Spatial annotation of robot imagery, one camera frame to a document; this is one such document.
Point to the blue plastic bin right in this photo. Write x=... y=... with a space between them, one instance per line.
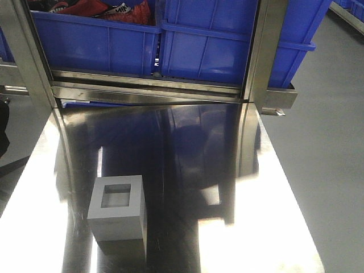
x=210 y=40

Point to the blue bin with red items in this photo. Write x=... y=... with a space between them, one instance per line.
x=80 y=42

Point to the stainless steel rack frame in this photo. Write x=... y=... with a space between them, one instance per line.
x=30 y=73

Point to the red fabric items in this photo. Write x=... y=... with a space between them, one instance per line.
x=121 y=11

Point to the gray square foam base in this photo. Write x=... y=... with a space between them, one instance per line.
x=117 y=210

